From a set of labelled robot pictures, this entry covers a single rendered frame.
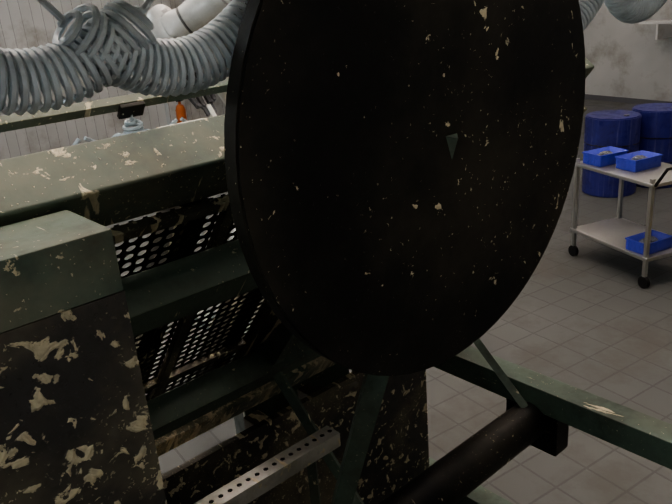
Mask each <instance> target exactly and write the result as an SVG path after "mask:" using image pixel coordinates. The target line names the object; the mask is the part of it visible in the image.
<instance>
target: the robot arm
mask: <svg viewBox="0 0 672 504"><path fill-rule="evenodd" d="M230 2H231V1H230V0H186V1H184V2H183V3H182V4H181V5H180V6H179V7H177V8H175V9H173V10H172V9H171V8H169V7H168V6H166V5H163V4H158V5H155V6H154V7H152V8H151V9H150V10H149V11H148V13H147V15H146V17H148V18H149V19H150V21H151V22H152V23H153V25H154V29H153V30H151V32H152V33H153V34H154V36H155V38H161V39H165V38H166V39H171V38H174V39H175V38H177V37H180V38H181V37H182V36H187V35H188V34H192V33H193V32H194V31H197V30H199V29H200V28H202V27H204V26H205V25H207V24H208V23H209V22H210V21H211V20H213V19H214V18H215V17H216V16H217V15H218V14H219V13H220V12H222V10H223V9H224V8H225V7H226V6H227V5H228V4H229V3H230ZM217 94H218V95H219V97H220V98H221V100H222V101H223V103H224V104H225V106H226V94H227V92H223V93H217ZM203 97H204V99H205V100H206V102H207V105H206V103H205V102H204V100H203V98H202V96H201V97H196V99H197V100H196V99H195V98H190V99H188V100H189V101H190V102H191V103H192V104H193V105H194V106H195V108H196V109H199V108H201V109H202V110H203V111H204V112H205V114H206V116H207V117H208V116H210V117H214V116H217V115H216V113H217V110H216V108H215V106H214V104H213V103H214V102H215V101H216V95H215V94H212V95H210V96H209V95H206V96H203ZM210 97H211V98H210Z"/></svg>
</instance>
